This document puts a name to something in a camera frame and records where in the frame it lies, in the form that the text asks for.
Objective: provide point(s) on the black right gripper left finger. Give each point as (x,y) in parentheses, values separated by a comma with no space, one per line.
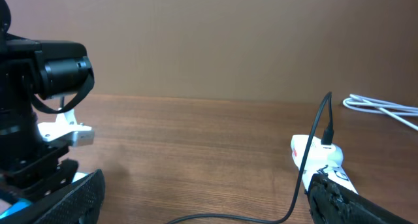
(78,202)

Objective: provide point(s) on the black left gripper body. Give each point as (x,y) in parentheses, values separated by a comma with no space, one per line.
(40,173)

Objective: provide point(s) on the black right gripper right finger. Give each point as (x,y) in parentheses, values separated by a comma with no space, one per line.
(332,203)

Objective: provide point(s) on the blue smartphone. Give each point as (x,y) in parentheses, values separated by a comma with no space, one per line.
(8,209)

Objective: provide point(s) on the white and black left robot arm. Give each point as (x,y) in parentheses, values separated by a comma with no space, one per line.
(41,83)

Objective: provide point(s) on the white charger adapter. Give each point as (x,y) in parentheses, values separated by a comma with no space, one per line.
(330,155)

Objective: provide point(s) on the white power strip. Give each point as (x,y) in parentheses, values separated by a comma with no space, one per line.
(336,174)

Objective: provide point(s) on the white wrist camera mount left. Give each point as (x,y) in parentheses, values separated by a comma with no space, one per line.
(66,128)

